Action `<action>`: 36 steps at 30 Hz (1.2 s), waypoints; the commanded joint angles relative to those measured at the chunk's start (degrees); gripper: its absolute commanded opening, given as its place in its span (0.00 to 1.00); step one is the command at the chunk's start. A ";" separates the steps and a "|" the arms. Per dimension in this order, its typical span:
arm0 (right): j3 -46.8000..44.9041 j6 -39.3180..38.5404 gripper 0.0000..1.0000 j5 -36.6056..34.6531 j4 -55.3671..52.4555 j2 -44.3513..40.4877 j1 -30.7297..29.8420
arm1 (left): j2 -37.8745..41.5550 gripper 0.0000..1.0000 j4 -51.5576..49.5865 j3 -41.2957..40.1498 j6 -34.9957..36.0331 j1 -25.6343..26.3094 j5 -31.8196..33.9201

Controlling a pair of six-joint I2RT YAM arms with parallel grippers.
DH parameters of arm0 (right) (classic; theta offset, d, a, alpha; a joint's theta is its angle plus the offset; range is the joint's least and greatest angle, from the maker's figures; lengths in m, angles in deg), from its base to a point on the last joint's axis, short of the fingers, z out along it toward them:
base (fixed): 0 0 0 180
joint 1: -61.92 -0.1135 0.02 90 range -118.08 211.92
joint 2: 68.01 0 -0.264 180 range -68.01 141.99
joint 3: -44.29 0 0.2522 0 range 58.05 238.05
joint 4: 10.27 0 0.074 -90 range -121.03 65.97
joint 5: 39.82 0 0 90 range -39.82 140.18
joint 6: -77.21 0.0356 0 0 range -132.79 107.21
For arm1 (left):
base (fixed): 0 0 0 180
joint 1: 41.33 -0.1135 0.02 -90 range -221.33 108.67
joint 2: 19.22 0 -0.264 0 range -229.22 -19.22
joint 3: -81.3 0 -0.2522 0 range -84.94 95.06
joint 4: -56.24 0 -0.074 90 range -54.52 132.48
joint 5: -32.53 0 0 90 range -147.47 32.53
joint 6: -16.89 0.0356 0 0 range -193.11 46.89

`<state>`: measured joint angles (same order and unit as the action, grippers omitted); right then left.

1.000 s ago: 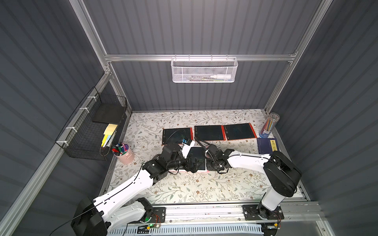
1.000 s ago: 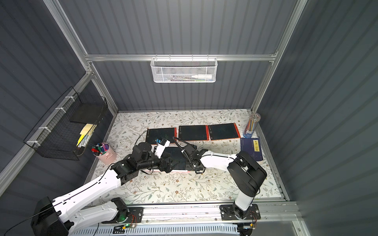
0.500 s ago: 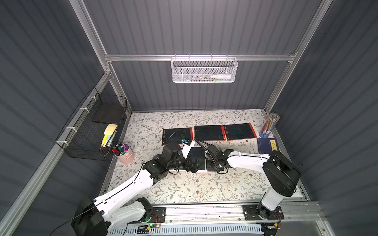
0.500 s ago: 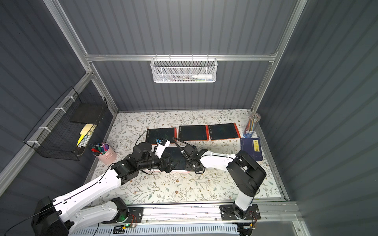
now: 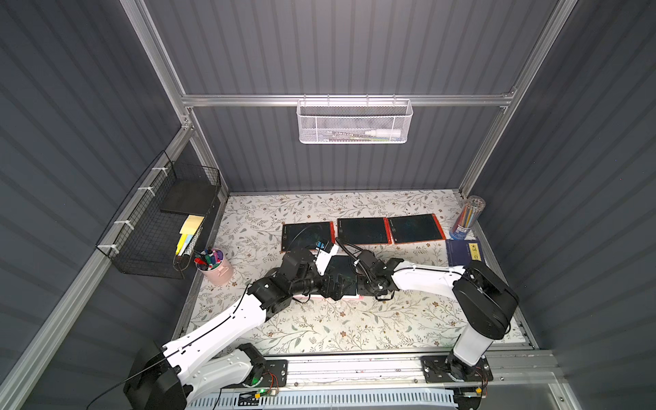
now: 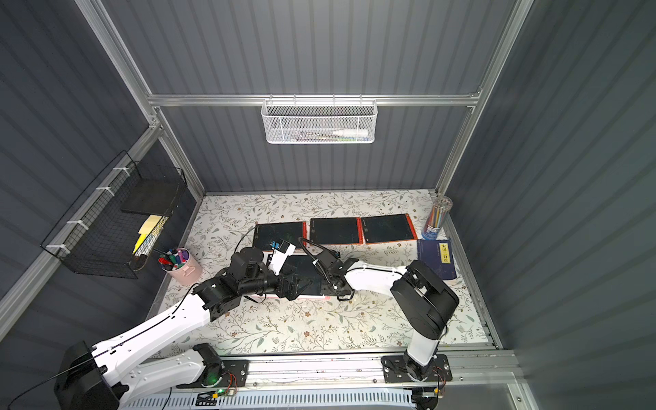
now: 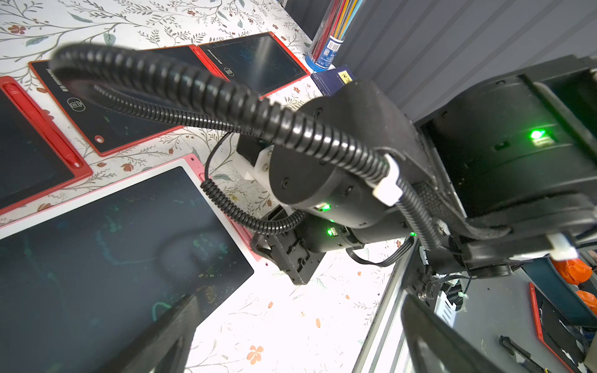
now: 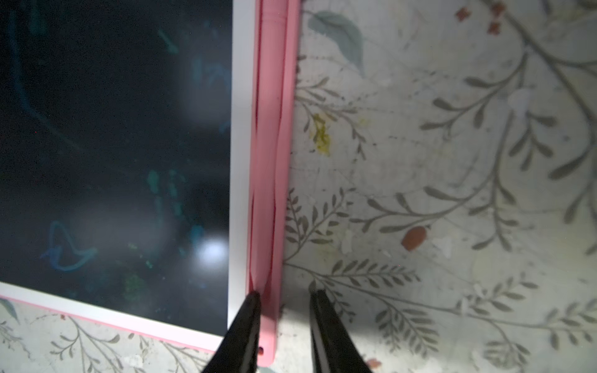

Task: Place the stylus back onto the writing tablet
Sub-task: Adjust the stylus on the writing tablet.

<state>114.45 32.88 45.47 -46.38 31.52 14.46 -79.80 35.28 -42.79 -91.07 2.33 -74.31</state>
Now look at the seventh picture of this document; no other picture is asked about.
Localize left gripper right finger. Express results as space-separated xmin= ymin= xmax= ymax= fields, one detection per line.
xmin=401 ymin=295 xmax=494 ymax=373

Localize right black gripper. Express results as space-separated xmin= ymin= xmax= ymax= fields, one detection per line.
xmin=250 ymin=230 xmax=325 ymax=285

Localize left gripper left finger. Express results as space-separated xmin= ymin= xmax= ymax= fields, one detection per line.
xmin=98 ymin=295 xmax=201 ymax=372

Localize pink white writing tablet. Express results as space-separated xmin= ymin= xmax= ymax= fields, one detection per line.
xmin=1 ymin=158 xmax=257 ymax=372

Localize red tablet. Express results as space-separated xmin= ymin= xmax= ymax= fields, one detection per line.
xmin=1 ymin=76 xmax=93 ymax=214
xmin=27 ymin=44 xmax=229 ymax=158
xmin=196 ymin=32 xmax=310 ymax=97

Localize pink stylus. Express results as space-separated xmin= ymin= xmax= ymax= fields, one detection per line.
xmin=182 ymin=154 xmax=263 ymax=263

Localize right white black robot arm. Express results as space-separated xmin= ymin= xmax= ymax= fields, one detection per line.
xmin=250 ymin=56 xmax=596 ymax=284

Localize dark blue notebook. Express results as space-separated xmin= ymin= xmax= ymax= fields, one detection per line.
xmin=311 ymin=65 xmax=355 ymax=96

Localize clear cup coloured pencils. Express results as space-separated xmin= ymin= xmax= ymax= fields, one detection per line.
xmin=306 ymin=0 xmax=365 ymax=72

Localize black corrugated cable conduit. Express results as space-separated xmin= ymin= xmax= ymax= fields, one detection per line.
xmin=47 ymin=43 xmax=444 ymax=253

